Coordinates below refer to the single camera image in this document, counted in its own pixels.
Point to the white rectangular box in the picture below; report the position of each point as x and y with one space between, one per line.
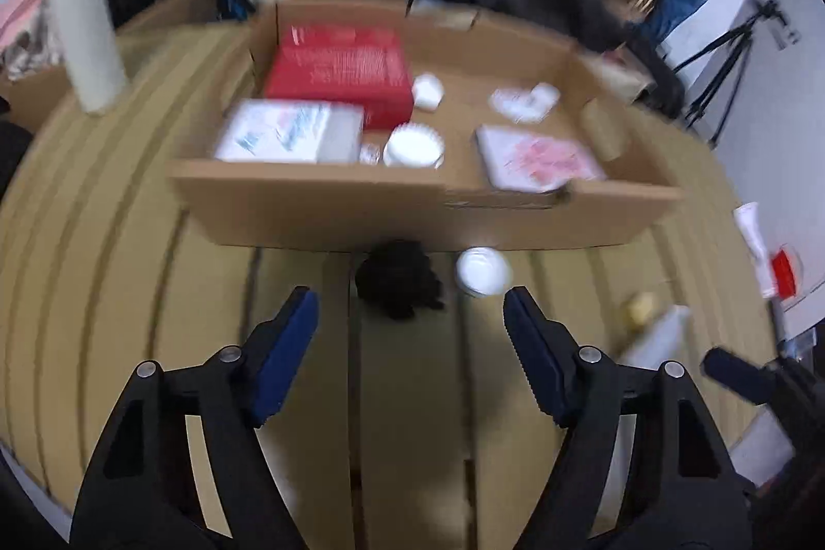
283 131

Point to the black hair scrunchie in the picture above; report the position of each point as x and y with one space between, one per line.
396 279

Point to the white spray bottle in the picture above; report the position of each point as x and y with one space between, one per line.
660 337

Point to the large cardboard box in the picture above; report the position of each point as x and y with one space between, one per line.
32 99

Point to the cardboard tray box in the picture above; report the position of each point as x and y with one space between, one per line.
387 215

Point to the red object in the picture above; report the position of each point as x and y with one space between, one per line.
783 271

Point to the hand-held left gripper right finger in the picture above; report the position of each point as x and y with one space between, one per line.
535 357

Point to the pink bag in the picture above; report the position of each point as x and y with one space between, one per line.
22 2

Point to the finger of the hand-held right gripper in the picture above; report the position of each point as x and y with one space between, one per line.
741 376

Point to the black camera tripod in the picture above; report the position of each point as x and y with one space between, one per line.
728 60

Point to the red box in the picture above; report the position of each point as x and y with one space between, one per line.
341 63

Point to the white round lid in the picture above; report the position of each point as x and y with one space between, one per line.
483 270

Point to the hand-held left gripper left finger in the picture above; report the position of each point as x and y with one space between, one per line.
287 357

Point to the white round jar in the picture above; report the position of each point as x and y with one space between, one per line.
412 147
427 90

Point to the pink printed packet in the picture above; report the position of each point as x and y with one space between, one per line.
535 157

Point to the white thermos bottle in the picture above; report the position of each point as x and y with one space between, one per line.
84 28

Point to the white pink crumpled packet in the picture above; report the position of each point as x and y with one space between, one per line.
525 102

